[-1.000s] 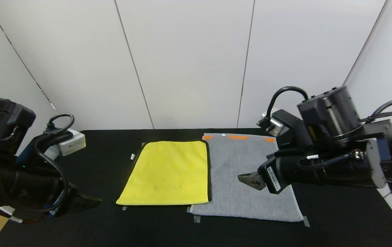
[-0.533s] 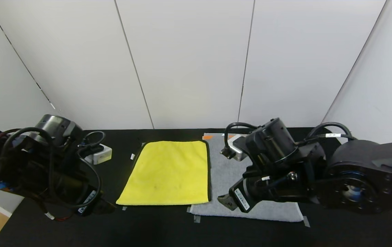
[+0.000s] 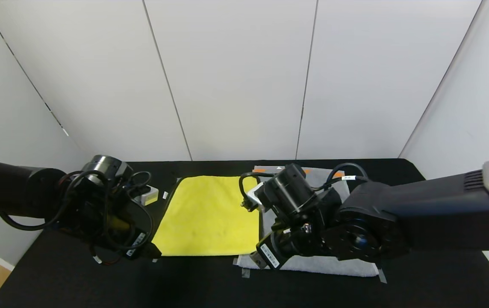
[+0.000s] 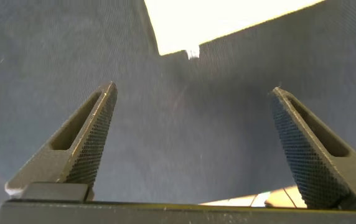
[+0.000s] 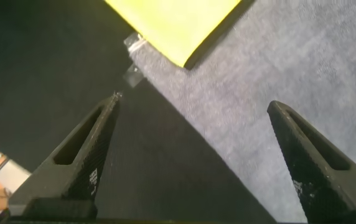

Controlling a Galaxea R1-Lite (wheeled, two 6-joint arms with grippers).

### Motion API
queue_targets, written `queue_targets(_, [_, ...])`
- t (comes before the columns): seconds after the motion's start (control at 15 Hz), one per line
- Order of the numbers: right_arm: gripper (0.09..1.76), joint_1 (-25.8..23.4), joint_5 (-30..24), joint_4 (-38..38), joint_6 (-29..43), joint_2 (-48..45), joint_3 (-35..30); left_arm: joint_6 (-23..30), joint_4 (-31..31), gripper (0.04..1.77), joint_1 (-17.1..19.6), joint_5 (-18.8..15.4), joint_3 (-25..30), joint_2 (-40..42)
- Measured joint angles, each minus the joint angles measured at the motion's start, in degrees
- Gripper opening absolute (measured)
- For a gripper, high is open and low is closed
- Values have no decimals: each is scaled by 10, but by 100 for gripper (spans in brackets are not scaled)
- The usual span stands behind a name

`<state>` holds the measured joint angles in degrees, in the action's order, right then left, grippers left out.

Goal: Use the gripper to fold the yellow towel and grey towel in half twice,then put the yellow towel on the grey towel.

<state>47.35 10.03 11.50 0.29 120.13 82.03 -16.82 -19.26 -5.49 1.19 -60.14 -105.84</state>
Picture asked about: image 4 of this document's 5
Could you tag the clear tape strip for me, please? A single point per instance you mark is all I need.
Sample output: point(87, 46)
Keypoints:
point(193, 53)

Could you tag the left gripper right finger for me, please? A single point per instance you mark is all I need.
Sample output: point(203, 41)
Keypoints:
point(315, 168)

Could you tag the yellow towel with black trim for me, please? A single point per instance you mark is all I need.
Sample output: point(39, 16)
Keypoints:
point(203, 21)

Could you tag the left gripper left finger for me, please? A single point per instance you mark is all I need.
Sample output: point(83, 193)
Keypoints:
point(78, 152)

